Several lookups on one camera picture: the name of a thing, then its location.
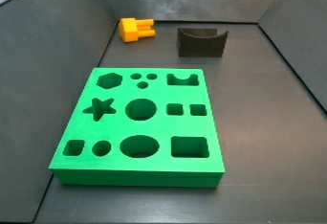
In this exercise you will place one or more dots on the black curved fixture block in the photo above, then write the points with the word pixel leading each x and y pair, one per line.
pixel 200 42

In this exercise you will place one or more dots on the green shape sorter board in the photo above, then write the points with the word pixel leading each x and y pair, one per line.
pixel 142 131

